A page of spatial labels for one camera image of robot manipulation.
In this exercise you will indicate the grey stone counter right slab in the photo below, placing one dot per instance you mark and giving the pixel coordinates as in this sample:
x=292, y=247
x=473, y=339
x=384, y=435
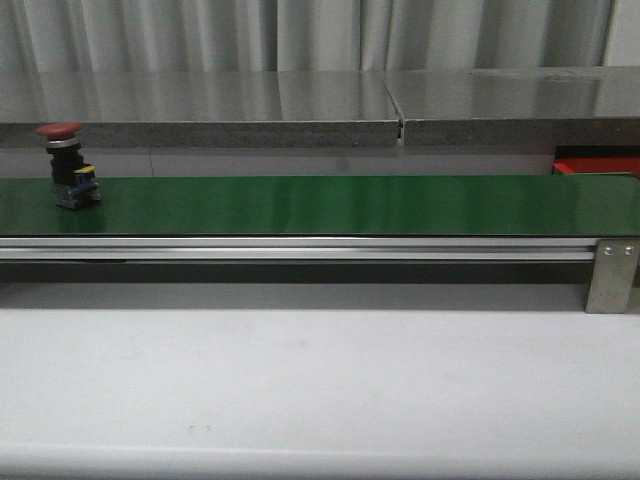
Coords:
x=529, y=107

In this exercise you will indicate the grey stone counter slab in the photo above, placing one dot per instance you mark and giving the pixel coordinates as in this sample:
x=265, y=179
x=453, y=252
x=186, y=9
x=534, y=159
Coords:
x=529, y=107
x=172, y=110

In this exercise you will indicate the grey stone counter left slab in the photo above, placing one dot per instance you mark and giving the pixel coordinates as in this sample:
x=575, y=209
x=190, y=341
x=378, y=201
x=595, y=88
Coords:
x=172, y=110

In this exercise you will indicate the green conveyor belt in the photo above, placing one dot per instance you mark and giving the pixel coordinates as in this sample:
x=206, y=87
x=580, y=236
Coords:
x=577, y=205

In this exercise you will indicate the red plastic tray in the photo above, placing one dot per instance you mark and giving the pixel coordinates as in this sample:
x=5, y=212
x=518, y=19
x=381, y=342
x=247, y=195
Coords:
x=597, y=165

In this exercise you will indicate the grey pleated curtain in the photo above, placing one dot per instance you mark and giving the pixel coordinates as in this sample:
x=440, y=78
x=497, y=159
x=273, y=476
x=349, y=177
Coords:
x=206, y=36

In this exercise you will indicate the steel conveyor support bracket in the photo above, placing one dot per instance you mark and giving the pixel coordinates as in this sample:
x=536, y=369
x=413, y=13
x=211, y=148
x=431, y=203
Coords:
x=615, y=265

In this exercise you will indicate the aluminium conveyor frame rail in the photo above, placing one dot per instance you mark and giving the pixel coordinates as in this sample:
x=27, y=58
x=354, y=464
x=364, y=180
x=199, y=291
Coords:
x=237, y=248

